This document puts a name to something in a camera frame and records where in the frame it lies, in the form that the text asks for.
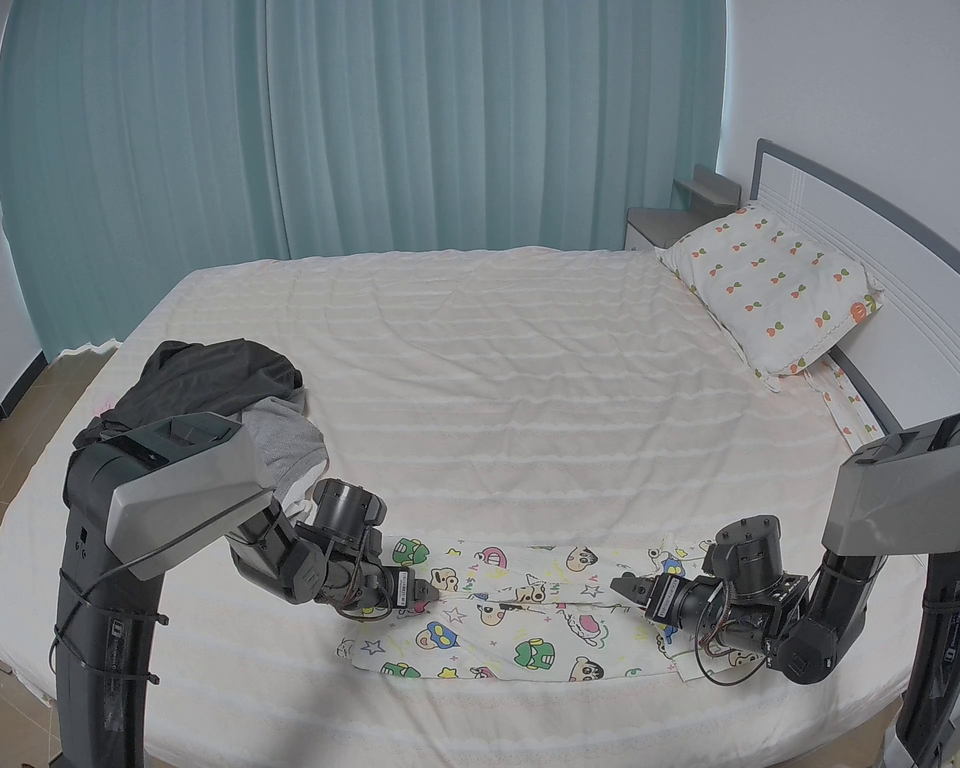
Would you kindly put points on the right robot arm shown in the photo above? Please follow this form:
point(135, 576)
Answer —
point(825, 622)

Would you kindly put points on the white printed pillow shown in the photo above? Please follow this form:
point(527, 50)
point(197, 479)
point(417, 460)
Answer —
point(780, 292)

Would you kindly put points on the white printed pyjama top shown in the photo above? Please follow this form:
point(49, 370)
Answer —
point(487, 637)

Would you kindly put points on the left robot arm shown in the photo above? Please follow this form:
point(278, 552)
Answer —
point(105, 637)

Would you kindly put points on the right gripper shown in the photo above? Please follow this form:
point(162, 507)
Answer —
point(697, 607)

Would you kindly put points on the bed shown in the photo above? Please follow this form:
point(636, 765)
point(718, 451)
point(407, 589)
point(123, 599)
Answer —
point(525, 360)

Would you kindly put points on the light grey garment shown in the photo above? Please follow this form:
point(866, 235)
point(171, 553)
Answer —
point(289, 442)

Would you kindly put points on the black garment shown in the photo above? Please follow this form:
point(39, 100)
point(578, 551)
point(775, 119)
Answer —
point(217, 382)

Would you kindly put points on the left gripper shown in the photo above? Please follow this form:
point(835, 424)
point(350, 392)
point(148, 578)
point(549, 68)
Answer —
point(375, 589)

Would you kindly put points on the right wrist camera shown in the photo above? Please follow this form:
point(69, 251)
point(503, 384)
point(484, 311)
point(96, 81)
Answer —
point(712, 560)

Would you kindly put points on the blue-green curtain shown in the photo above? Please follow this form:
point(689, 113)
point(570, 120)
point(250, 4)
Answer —
point(412, 127)

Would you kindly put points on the grey bedside table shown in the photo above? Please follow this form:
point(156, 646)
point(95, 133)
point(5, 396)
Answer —
point(660, 225)

